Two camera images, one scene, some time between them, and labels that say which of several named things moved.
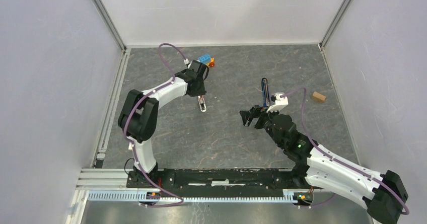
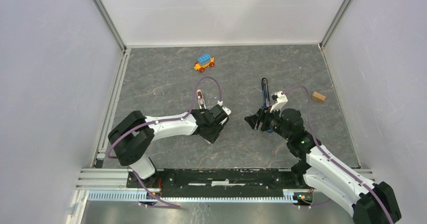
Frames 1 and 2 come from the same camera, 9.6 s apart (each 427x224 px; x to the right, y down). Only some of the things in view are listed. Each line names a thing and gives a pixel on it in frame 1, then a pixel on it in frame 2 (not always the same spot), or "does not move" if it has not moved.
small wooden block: [318, 97] does not move
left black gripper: [201, 91] → [213, 138]
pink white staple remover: [202, 105] does not move
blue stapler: [265, 92] does not move
